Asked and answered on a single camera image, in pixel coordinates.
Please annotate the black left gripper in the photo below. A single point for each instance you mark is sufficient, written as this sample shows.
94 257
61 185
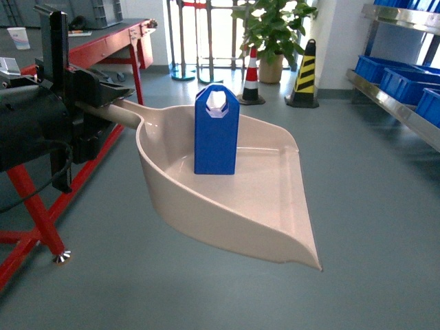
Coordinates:
89 134

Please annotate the blue plastic block part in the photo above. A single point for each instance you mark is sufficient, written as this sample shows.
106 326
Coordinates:
216 133

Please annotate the beige plastic dustpan scoop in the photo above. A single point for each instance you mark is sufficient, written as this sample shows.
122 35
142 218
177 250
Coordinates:
260 211

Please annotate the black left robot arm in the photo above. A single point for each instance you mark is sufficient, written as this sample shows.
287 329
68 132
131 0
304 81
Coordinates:
41 116

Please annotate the steel shelf rack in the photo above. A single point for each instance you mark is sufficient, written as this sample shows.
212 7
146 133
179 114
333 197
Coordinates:
421 16

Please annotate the paper cup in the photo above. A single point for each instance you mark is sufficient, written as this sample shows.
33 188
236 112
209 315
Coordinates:
19 37

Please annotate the red white traffic cone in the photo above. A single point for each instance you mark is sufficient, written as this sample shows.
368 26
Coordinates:
250 95

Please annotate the green potted plant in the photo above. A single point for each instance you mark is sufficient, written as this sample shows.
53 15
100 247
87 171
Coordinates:
274 28

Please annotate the yellow black striped bollard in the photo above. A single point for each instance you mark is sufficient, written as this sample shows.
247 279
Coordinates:
303 93

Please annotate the blue plastic bin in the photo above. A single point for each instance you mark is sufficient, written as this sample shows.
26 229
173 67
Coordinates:
406 86
429 107
372 68

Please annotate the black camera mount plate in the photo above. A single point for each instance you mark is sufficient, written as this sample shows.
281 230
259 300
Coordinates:
51 68

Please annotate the red frame work table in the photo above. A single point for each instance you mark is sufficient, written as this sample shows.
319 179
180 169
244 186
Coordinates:
67 176

